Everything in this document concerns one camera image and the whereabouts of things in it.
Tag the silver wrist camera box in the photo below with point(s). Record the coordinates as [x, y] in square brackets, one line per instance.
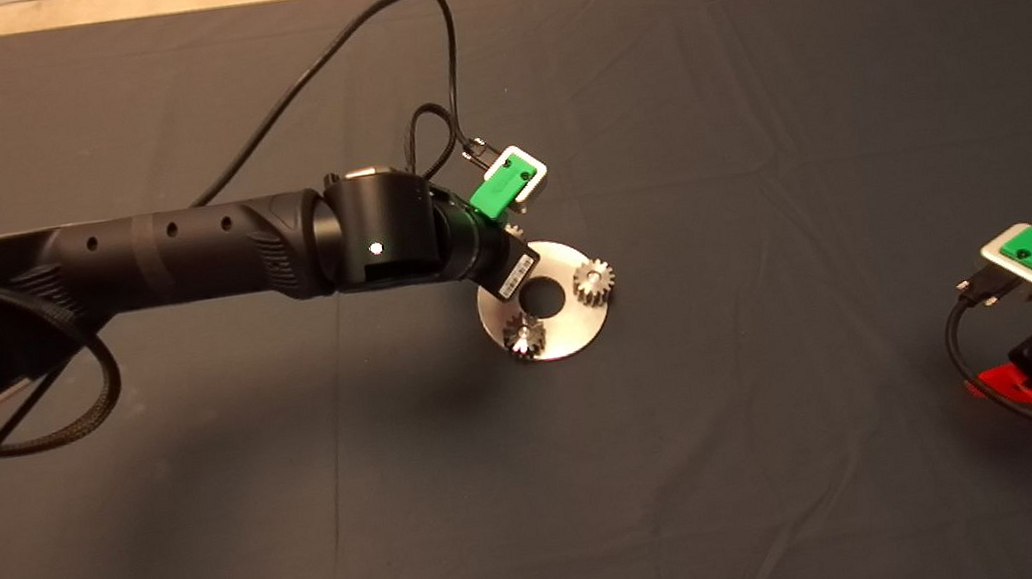
[1001, 257]
[535, 176]

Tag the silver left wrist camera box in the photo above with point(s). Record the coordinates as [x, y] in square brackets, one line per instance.
[535, 176]

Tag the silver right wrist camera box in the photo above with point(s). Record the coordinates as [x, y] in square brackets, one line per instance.
[1001, 257]

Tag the dark grey table cloth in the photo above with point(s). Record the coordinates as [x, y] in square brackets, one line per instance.
[751, 95]

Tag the round metal carrier plate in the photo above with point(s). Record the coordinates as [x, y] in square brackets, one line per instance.
[573, 332]

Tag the green left camera mount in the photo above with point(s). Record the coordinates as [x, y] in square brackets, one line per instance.
[502, 190]

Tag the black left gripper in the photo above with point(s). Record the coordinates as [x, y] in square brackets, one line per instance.
[501, 256]

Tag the small steel planetary gear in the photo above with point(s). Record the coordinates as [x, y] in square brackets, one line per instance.
[533, 338]
[605, 289]

